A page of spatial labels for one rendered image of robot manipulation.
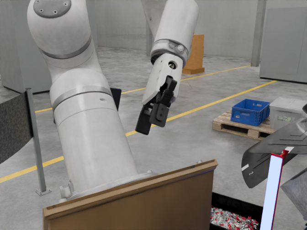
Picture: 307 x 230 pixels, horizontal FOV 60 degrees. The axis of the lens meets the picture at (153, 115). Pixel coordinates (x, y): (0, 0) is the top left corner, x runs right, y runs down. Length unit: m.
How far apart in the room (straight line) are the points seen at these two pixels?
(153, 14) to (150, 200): 0.50
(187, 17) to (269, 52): 7.86
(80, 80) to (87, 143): 0.13
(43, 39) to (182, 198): 0.39
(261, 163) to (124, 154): 0.65
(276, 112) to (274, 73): 4.68
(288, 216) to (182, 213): 2.07
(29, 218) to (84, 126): 2.04
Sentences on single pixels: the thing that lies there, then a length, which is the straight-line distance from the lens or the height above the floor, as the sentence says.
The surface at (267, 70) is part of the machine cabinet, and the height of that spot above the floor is 0.25.
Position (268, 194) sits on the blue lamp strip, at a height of 1.10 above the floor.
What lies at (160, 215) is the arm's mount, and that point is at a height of 1.14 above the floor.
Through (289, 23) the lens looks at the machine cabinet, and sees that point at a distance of 8.31.
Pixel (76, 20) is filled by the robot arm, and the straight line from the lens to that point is 0.57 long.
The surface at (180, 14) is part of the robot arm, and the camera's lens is 0.64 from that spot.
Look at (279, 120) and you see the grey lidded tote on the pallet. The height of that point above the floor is 0.29.
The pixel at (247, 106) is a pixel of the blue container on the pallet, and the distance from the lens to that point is 4.54.
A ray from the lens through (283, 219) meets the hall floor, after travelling 2.48.
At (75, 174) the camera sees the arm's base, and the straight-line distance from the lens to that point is 0.47.
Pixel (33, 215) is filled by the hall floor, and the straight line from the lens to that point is 2.50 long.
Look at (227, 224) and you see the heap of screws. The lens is 0.95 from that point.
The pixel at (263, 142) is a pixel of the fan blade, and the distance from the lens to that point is 0.78.
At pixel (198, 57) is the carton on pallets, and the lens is 9.16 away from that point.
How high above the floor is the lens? 1.43
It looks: 18 degrees down
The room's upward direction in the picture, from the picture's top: straight up
